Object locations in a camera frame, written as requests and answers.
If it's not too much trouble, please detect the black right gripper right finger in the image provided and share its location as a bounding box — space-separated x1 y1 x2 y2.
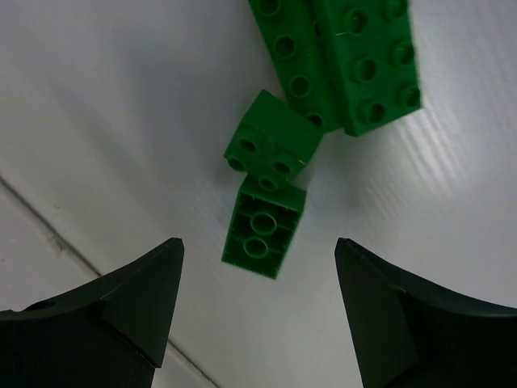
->
334 238 516 387

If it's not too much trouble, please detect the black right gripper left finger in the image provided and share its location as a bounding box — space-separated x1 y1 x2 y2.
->
1 238 184 387

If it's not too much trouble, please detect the green square lego brick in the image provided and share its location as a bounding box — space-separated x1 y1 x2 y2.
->
221 175 307 279

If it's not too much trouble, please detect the small green lego brick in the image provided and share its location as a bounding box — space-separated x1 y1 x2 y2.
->
224 90 324 192

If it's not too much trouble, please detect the large green lego plate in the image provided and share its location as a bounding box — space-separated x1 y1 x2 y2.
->
314 0 421 137

